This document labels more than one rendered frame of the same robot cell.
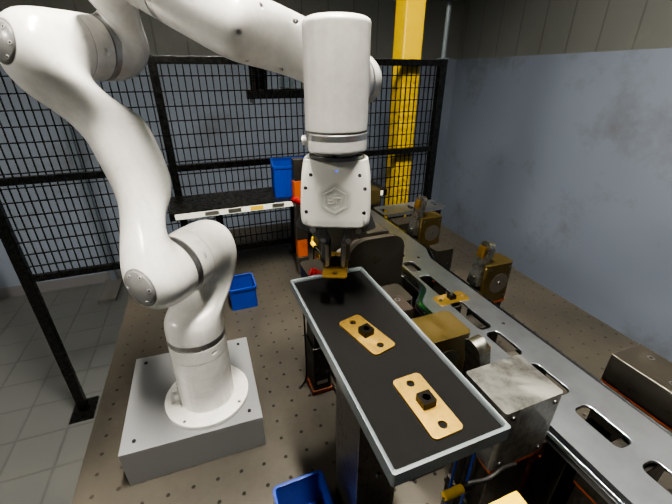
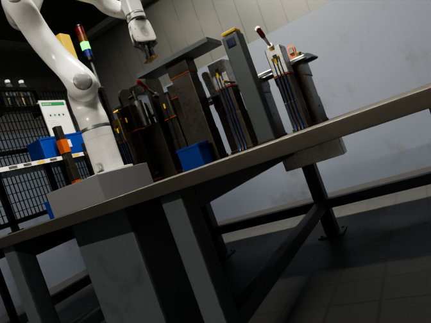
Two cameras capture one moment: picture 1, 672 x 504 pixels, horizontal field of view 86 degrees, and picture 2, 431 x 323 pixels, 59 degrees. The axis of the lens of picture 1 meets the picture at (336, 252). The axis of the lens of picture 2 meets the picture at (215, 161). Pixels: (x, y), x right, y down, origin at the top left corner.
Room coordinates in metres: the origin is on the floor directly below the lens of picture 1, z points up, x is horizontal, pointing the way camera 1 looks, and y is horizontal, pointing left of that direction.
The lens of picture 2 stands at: (-0.83, 1.03, 0.71)
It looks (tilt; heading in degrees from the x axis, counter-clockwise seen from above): 0 degrees down; 319
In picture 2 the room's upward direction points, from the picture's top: 20 degrees counter-clockwise
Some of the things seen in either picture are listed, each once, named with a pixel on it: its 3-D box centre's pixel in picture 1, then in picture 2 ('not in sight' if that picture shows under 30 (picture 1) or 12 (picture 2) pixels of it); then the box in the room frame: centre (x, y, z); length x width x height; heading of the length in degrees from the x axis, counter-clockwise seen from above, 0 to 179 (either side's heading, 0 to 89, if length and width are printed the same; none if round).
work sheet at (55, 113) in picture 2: not in sight; (58, 122); (1.72, -0.01, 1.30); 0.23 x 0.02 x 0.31; 111
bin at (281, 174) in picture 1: (307, 175); (58, 148); (1.54, 0.12, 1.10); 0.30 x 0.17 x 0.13; 103
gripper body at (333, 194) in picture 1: (336, 185); (140, 31); (0.51, 0.00, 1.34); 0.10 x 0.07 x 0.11; 87
